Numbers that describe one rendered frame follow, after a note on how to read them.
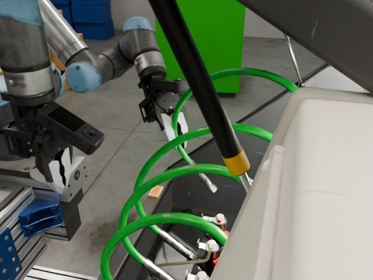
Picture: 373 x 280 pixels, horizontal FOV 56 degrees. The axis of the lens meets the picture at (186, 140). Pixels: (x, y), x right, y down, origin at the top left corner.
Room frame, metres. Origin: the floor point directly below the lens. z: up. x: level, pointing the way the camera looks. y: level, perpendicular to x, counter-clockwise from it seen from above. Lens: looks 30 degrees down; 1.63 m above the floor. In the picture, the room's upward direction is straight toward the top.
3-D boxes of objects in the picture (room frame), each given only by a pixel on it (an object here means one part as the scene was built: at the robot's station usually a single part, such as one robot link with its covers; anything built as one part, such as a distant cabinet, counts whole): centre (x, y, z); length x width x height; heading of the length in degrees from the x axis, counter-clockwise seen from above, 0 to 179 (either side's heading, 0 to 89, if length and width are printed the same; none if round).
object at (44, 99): (0.56, 0.27, 1.35); 0.09 x 0.08 x 0.12; 73
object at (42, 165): (0.53, 0.25, 1.29); 0.05 x 0.02 x 0.09; 163
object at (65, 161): (0.57, 0.26, 1.24); 0.06 x 0.03 x 0.09; 73
